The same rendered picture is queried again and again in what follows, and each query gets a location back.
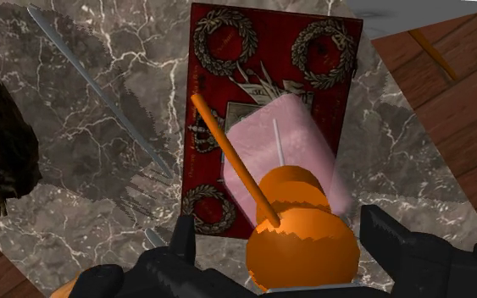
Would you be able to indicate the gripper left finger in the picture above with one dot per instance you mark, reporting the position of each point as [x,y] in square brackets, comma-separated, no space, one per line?
[159,274]

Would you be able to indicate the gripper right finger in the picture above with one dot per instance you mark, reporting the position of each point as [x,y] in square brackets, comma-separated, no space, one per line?
[419,264]

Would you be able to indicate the small orange object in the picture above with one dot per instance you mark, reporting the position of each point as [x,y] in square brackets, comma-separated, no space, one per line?
[65,289]

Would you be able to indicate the orange round bottle with stick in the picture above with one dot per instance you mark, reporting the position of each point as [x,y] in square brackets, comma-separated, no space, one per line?
[304,251]

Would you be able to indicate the pink block with white stick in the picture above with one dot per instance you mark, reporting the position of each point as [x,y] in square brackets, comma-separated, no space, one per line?
[300,136]

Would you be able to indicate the long grey metal blade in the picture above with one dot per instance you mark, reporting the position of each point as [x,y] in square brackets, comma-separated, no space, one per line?
[97,88]

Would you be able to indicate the thin orange stick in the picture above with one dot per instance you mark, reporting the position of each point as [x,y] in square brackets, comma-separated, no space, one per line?
[433,52]

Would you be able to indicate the red book with wreath print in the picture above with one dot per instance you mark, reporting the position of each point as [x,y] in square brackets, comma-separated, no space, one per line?
[275,53]

